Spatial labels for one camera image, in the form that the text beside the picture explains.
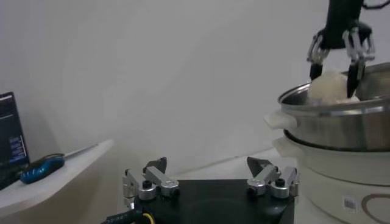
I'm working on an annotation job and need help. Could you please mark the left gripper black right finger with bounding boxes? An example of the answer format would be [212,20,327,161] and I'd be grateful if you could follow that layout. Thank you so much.
[246,156,301,200]

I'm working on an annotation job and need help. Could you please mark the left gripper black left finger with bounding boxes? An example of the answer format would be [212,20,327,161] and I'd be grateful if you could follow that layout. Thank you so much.
[122,156,181,211]

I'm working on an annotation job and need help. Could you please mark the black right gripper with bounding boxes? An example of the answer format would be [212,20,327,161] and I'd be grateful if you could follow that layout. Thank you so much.
[307,0,376,99]

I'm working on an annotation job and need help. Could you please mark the white steamed baozi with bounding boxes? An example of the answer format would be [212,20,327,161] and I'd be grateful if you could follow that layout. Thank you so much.
[307,71,351,103]

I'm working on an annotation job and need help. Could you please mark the blue computer mouse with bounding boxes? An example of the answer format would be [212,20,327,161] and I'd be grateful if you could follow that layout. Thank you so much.
[19,153,66,185]

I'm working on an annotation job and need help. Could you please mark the white electric cooker pot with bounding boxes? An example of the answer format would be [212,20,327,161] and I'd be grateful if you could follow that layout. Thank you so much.
[272,136,390,224]

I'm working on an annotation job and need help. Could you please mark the white side table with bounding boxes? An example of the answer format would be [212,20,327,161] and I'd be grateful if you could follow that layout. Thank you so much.
[0,139,115,224]

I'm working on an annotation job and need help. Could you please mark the black laptop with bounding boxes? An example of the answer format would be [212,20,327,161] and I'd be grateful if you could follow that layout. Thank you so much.
[0,91,30,191]

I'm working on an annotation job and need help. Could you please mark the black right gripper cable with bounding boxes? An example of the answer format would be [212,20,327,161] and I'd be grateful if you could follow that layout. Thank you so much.
[361,0,390,10]

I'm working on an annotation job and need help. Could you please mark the green handled scissors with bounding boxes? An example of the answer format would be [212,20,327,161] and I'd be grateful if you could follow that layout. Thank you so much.
[39,142,100,162]

